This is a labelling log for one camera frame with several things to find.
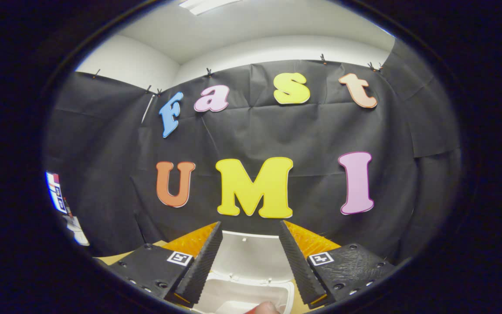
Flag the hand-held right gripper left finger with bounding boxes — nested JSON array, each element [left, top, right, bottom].
[[106, 221, 224, 305]]

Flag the white side table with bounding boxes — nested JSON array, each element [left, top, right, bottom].
[[66, 216, 90, 246]]

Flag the black backdrop cloth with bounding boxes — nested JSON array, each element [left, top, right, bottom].
[[42, 37, 463, 264]]

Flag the thin white rod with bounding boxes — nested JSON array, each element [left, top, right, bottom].
[[142, 95, 154, 124]]

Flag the computer monitor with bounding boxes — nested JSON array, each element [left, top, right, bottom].
[[45, 171, 68, 214]]

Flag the long ceiling light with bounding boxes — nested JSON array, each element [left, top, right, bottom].
[[179, 0, 243, 16]]

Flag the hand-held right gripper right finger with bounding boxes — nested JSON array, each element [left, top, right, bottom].
[[278, 220, 397, 309]]

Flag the white desktop garbage bin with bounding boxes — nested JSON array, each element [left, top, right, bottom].
[[192, 231, 295, 314]]

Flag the row of small backdrop clips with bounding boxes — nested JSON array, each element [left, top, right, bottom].
[[93, 53, 384, 96]]

